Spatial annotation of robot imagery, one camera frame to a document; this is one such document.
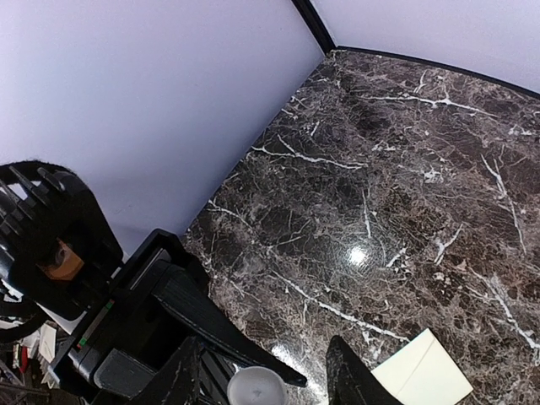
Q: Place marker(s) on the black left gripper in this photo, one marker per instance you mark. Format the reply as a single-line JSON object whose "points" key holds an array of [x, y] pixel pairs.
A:
{"points": [[119, 347]]}

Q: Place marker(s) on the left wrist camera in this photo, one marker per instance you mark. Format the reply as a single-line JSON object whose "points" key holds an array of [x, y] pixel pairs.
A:
{"points": [[57, 248]]}

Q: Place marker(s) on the left black frame post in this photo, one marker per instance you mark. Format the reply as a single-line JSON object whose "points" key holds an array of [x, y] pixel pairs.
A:
{"points": [[315, 25]]}

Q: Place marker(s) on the white glue stick cap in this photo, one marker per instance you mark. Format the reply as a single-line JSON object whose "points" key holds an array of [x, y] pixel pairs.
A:
{"points": [[256, 385]]}

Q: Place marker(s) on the cream paper envelope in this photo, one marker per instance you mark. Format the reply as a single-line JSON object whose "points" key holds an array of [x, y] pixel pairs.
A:
{"points": [[423, 373]]}

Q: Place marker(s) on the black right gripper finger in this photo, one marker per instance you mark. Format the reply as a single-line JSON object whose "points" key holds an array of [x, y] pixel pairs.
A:
{"points": [[349, 381]]}

